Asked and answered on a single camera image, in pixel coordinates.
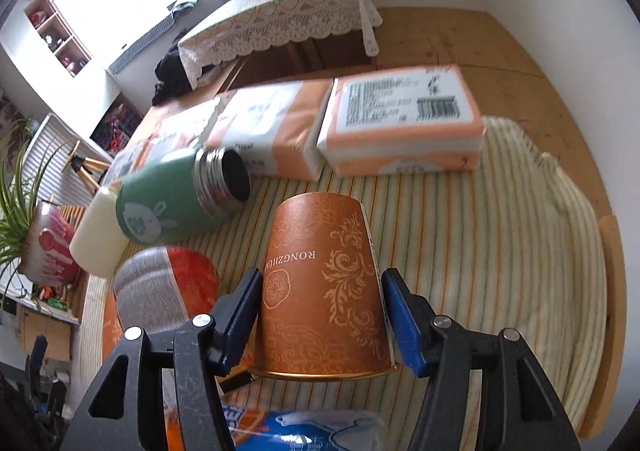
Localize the orange paper cup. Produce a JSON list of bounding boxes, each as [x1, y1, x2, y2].
[[102, 291, 124, 361], [253, 192, 396, 382]]

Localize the red instant noodle cup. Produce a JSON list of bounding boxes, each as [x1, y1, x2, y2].
[[113, 246, 220, 334]]

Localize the cream white cup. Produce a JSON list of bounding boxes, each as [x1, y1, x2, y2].
[[70, 187, 129, 279]]

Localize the striped table cloth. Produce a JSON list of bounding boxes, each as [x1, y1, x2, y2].
[[79, 115, 609, 451]]

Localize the orange blue soda bottle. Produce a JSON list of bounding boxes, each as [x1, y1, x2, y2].
[[164, 402, 386, 451]]

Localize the green thermos bottle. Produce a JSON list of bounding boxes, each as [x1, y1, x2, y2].
[[115, 146, 250, 246]]

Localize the red white flower pot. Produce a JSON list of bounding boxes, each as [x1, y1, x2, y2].
[[17, 201, 80, 286]]

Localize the tissue pack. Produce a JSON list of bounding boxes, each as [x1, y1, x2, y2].
[[205, 78, 333, 182], [317, 64, 486, 177], [102, 96, 224, 186]]

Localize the tissue pack rightmost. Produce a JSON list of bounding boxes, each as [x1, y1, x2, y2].
[[317, 64, 486, 177]]

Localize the green spider plant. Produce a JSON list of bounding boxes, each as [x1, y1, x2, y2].
[[1, 121, 58, 275]]

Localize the black bag on floor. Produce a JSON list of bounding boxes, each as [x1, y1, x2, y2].
[[152, 44, 192, 107]]

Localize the lace covered low table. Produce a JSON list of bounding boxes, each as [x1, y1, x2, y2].
[[178, 0, 383, 87]]

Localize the white wall shelf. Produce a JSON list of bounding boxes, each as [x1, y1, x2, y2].
[[24, 0, 91, 78]]

